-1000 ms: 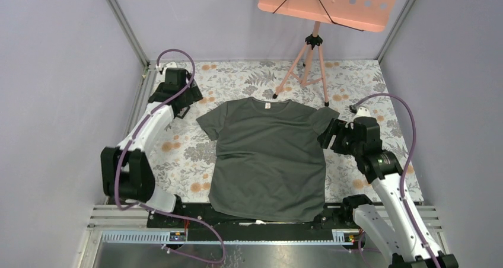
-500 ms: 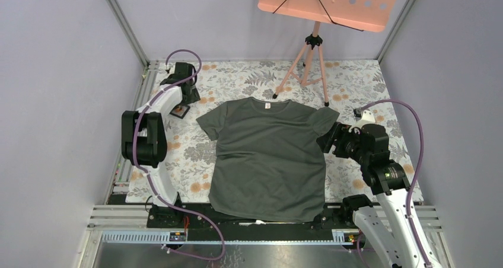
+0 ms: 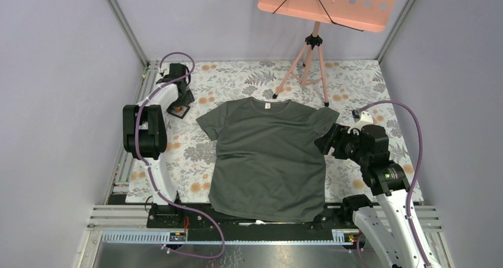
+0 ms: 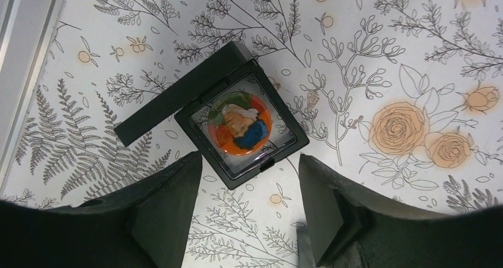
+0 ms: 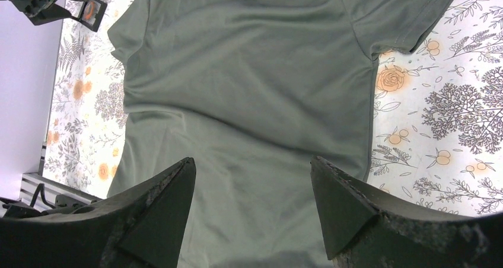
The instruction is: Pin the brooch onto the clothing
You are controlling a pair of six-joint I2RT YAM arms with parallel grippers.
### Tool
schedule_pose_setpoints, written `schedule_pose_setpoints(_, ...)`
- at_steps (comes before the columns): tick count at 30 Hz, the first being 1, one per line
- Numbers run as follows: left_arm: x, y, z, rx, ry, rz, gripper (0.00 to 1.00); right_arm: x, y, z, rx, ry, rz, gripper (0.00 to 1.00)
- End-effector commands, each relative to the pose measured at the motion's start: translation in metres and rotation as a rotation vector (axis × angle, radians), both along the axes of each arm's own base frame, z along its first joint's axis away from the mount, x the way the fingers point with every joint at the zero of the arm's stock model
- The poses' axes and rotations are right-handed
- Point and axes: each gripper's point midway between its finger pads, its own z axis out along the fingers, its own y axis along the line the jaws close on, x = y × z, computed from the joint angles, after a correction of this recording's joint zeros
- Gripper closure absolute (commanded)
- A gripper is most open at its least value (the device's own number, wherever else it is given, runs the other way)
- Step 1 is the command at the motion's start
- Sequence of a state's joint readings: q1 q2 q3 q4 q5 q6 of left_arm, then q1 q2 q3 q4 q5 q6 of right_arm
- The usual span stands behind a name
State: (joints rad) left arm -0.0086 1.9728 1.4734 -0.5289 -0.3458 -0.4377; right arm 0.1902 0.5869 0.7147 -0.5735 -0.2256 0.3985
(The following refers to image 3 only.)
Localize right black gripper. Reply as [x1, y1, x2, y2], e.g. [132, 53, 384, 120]
[313, 122, 369, 165]

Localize dark green t-shirt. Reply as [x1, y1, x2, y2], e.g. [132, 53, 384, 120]
[197, 97, 339, 222]

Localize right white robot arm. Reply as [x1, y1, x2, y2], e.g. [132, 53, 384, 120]
[314, 124, 441, 267]

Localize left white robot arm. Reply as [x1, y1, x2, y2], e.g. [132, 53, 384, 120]
[122, 63, 195, 227]

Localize black brooch display box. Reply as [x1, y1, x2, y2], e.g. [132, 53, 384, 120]
[167, 105, 190, 119]

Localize floral table mat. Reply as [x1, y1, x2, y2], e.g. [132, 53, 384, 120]
[125, 60, 424, 204]

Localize pink music stand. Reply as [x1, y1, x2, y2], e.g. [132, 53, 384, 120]
[257, 0, 397, 107]

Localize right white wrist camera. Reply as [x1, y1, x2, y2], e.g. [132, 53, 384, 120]
[348, 109, 374, 135]

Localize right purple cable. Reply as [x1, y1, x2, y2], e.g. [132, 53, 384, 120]
[355, 100, 433, 268]

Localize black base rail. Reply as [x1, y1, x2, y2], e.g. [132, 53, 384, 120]
[147, 203, 361, 243]

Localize slotted cable duct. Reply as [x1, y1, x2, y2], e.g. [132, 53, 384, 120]
[101, 226, 355, 245]

